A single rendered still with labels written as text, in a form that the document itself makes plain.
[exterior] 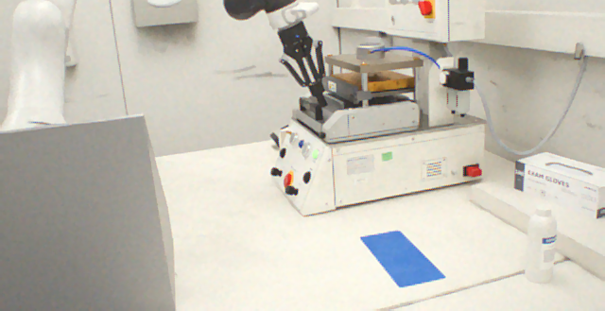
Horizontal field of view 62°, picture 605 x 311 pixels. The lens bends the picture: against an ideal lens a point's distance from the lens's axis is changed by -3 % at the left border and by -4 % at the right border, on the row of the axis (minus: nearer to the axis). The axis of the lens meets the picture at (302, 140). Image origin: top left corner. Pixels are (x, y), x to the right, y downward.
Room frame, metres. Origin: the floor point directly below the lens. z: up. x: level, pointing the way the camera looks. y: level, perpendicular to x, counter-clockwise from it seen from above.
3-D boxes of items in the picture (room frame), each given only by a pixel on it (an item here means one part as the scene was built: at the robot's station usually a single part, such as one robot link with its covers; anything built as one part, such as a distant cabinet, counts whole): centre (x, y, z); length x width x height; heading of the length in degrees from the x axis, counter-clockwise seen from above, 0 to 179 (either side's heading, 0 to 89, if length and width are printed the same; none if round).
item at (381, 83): (1.44, -0.21, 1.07); 0.22 x 0.17 x 0.10; 16
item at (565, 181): (1.11, -0.62, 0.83); 0.23 x 0.12 x 0.07; 26
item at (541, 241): (0.85, -0.43, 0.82); 0.05 x 0.05 x 0.14
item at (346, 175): (1.43, -0.20, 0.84); 0.53 x 0.37 x 0.17; 106
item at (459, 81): (1.27, -0.39, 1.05); 0.15 x 0.05 x 0.15; 16
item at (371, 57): (1.44, -0.24, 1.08); 0.31 x 0.24 x 0.13; 16
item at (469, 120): (1.46, -0.24, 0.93); 0.46 x 0.35 x 0.01; 106
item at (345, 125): (1.29, -0.17, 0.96); 0.26 x 0.05 x 0.07; 106
